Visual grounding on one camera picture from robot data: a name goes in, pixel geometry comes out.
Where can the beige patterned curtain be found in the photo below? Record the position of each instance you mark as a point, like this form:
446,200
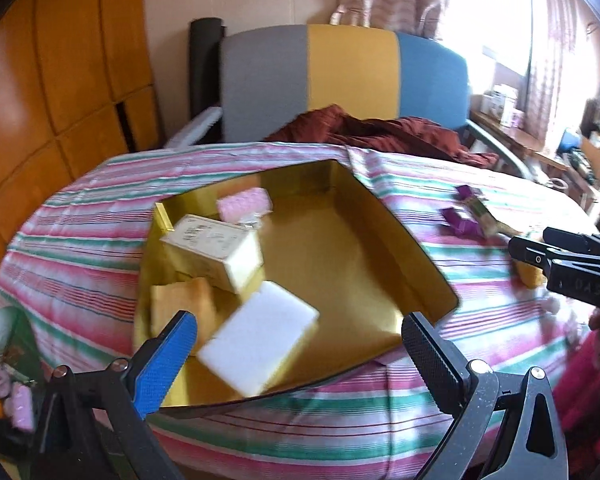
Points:
546,53

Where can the pink hair roller in box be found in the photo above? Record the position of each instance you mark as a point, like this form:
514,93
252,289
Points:
244,206

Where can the dark red blanket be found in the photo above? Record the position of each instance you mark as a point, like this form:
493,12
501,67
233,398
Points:
405,135

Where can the black rolled mat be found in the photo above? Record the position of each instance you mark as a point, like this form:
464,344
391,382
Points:
204,38

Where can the pink hair roller outside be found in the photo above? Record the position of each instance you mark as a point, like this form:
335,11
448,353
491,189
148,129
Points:
19,408

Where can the gold tin box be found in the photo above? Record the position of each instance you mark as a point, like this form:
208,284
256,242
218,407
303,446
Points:
334,244

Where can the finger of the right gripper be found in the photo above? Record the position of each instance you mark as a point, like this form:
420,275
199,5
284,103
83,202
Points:
546,256
573,242

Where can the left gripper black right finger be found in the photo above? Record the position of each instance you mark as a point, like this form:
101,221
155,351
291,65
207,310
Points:
529,443

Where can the grey yellow blue armchair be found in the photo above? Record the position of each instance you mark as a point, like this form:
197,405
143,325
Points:
271,75

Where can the white sponge block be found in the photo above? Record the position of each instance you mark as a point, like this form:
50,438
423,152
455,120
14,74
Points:
250,349

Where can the white printed carton box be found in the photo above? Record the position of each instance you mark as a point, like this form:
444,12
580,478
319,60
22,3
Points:
226,255

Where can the yellow sponge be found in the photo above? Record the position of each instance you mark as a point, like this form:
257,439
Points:
194,296

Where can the purple snack packet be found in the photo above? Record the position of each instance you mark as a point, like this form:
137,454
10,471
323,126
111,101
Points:
460,224
466,192

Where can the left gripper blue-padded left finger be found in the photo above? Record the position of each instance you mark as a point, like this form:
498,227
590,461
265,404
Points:
67,443

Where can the wooden side desk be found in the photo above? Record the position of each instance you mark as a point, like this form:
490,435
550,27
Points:
527,148

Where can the white cotton ball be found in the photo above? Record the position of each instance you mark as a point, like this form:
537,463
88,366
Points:
551,303

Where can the wooden wardrobe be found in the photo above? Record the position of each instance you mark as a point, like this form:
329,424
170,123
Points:
76,88

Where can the white boxes on desk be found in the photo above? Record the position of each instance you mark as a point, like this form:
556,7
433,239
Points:
500,104

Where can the green cracker packet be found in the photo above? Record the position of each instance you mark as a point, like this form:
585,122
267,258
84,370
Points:
488,224

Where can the striped pink green bedsheet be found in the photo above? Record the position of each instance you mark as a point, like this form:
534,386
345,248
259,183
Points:
73,266

